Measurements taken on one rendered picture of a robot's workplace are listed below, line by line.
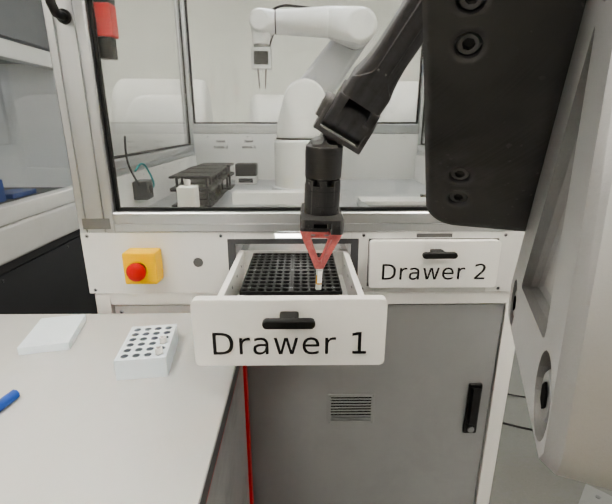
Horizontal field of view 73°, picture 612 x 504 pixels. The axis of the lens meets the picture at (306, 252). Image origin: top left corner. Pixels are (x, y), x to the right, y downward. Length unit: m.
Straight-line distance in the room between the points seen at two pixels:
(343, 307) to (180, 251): 0.47
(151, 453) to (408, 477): 0.85
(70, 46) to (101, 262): 0.44
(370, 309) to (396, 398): 0.56
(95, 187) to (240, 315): 0.50
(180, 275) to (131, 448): 0.45
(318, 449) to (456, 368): 0.42
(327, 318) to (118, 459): 0.33
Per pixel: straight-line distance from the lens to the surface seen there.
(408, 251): 0.94
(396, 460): 1.28
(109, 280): 1.05
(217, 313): 0.63
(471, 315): 1.08
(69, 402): 0.78
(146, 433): 0.67
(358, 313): 0.62
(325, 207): 0.64
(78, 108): 0.99
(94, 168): 0.99
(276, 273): 0.79
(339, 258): 0.96
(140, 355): 0.78
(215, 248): 0.94
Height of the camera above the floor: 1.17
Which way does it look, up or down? 17 degrees down
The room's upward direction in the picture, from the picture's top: straight up
